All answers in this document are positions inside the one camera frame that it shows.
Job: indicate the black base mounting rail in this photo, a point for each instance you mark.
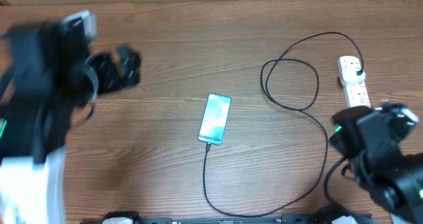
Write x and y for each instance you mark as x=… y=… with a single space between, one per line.
x=133 y=217

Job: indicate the white power extension strip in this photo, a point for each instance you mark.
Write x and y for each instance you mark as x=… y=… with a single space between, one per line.
x=355 y=95

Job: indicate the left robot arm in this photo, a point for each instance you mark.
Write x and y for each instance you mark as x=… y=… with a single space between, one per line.
x=52 y=74

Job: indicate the white charger plug adapter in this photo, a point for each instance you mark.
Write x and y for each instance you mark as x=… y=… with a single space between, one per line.
x=349 y=77

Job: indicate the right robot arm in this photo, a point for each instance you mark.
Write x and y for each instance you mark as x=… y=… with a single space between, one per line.
x=369 y=139

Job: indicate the blue Samsung Galaxy smartphone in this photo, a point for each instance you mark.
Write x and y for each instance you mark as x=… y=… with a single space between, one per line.
x=214 y=120

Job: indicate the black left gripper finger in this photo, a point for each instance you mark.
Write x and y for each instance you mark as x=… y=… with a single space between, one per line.
x=130 y=60
x=109 y=79

